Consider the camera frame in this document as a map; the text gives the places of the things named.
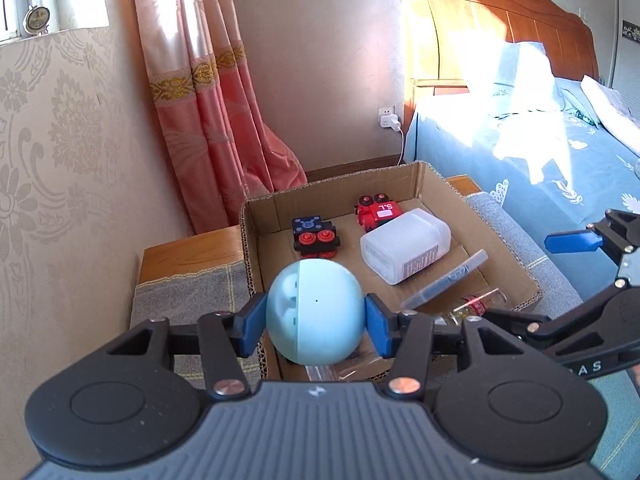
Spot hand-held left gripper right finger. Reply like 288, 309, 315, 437
364, 292, 532, 402

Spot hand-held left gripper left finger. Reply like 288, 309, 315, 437
102, 292, 268, 403

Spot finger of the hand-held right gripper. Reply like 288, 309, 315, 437
482, 277, 632, 377
544, 207, 640, 282

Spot clear spice bottle gold contents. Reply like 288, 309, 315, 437
435, 287, 511, 328

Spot brown cardboard box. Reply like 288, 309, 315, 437
240, 160, 546, 383

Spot light blue earbud case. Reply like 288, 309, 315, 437
265, 258, 368, 367

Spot clear plastic case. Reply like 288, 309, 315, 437
400, 249, 489, 310

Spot white plastic bottle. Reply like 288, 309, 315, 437
360, 210, 452, 286

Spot grey checked blanket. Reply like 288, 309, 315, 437
130, 192, 640, 466

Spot blue toy train car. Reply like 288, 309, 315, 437
291, 216, 343, 261

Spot red toy train car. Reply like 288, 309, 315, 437
354, 192, 406, 233

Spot white pillow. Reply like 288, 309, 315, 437
580, 75, 640, 157

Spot blue pillow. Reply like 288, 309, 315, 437
467, 41, 568, 117

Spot pink curtain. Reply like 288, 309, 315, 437
129, 0, 308, 236

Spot wooden bed headboard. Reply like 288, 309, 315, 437
390, 0, 601, 126

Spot small round clock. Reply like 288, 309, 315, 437
22, 4, 51, 36

